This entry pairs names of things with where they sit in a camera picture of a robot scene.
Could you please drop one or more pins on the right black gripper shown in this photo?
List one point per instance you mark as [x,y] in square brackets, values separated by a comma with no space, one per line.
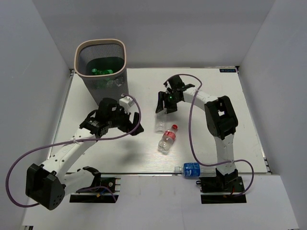
[162,96]

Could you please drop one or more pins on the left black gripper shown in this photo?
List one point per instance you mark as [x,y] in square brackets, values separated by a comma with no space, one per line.
[128,126]

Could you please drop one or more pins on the clear bottle with white cap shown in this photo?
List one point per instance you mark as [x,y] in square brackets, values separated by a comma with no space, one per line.
[160,121]

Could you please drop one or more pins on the green bottle with green cap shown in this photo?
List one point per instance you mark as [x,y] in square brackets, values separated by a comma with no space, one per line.
[106,72]

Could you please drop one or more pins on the green bottle bin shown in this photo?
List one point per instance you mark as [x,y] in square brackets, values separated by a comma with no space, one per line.
[95,71]

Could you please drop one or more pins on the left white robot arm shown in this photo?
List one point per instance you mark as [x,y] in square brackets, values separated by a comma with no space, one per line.
[49,182]

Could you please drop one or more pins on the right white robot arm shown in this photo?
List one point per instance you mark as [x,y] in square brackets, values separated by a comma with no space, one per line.
[220,117]

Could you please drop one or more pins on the grey bin with beige rim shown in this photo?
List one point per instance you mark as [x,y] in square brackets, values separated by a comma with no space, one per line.
[102,54]

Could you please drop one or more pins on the clear bottle red label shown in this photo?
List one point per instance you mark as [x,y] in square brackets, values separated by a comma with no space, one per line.
[168,139]

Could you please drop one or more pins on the blue table corner label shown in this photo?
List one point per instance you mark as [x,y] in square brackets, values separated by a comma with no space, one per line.
[227,70]

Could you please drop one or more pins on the clear bottle blue label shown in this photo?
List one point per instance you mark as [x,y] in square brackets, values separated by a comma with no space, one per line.
[194,170]

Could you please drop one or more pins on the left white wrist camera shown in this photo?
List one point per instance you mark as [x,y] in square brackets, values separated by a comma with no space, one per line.
[126,102]

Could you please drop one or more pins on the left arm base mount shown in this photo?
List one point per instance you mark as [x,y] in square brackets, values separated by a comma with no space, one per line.
[106,191]

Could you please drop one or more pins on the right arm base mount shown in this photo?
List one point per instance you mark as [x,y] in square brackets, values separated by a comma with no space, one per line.
[213,193]

